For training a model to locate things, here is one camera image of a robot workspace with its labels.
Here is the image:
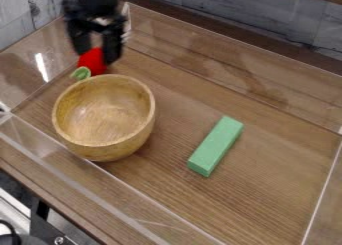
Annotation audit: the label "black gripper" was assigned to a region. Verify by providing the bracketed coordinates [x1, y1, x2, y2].
[62, 0, 125, 65]

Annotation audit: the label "red plush fruit green leaf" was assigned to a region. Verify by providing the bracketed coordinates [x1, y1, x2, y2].
[71, 47, 107, 80]

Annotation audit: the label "wooden bowl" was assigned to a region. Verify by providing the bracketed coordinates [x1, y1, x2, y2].
[52, 74, 157, 162]

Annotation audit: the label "green rectangular block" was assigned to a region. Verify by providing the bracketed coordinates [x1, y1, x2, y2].
[187, 116, 245, 177]

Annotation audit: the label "black metal table leg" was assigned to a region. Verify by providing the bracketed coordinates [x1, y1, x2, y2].
[31, 197, 50, 222]

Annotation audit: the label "clear acrylic corner bracket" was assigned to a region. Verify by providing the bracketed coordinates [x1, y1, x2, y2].
[121, 2, 133, 41]

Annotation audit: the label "clear acrylic tray wall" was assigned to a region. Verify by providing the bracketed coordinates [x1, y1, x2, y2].
[0, 101, 341, 245]

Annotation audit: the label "black cable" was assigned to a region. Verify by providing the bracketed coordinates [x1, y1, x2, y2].
[0, 219, 22, 245]

